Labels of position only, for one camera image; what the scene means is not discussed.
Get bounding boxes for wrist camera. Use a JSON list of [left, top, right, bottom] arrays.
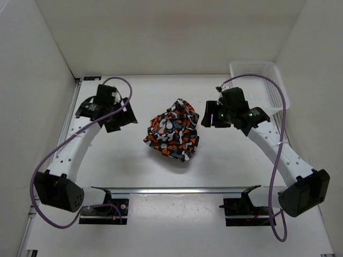
[[111, 87, 122, 102], [216, 84, 232, 93]]

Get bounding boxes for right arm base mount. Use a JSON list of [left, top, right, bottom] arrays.
[[219, 185, 276, 226]]

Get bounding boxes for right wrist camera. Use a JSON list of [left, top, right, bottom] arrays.
[[216, 84, 232, 93]]

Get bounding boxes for white plastic basket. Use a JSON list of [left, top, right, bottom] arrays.
[[229, 61, 290, 116]]

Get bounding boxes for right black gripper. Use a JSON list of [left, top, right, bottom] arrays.
[[200, 101, 235, 128]]

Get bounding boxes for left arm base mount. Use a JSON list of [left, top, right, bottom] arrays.
[[79, 193, 129, 225]]

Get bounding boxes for aluminium left rail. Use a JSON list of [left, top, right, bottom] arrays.
[[48, 78, 83, 153]]

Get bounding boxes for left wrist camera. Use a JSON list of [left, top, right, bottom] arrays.
[[111, 87, 122, 102]]

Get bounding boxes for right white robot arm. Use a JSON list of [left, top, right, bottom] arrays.
[[201, 87, 330, 217]]

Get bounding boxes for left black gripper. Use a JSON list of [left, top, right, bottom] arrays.
[[105, 97, 138, 133]]

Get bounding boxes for aluminium right rail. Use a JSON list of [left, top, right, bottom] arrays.
[[273, 112, 303, 167]]

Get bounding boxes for orange camouflage shorts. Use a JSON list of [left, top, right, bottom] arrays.
[[143, 99, 199, 162]]

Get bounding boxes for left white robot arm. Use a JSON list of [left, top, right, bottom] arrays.
[[34, 84, 137, 214]]

